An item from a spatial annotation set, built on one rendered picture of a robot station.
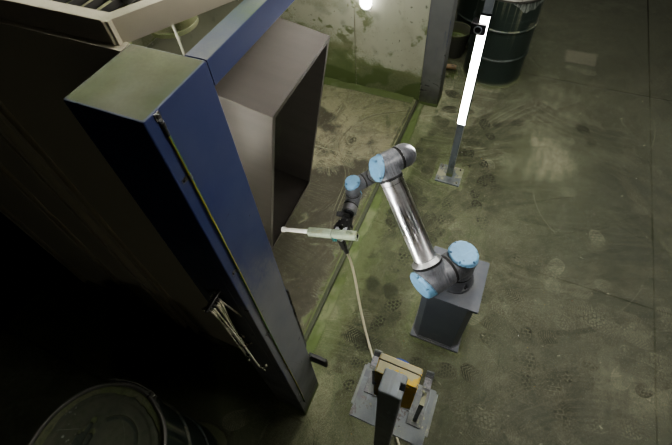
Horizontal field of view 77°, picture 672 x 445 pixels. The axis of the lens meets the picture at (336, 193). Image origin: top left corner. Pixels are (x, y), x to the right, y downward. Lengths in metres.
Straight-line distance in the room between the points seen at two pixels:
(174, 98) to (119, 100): 0.09
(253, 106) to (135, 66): 0.90
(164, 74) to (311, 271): 2.38
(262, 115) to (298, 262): 1.61
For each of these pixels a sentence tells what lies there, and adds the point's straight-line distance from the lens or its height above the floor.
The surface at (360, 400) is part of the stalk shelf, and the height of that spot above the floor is 0.79.
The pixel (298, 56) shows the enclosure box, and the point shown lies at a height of 1.65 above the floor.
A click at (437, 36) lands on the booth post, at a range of 3.82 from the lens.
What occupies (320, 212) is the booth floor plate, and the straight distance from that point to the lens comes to 3.32.
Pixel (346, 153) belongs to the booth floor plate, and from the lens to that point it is 3.71.
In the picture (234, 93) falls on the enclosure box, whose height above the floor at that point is 1.67.
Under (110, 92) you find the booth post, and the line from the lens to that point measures 0.85.
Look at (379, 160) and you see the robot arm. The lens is 1.92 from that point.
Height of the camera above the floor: 2.73
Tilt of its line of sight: 52 degrees down
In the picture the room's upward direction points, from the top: 5 degrees counter-clockwise
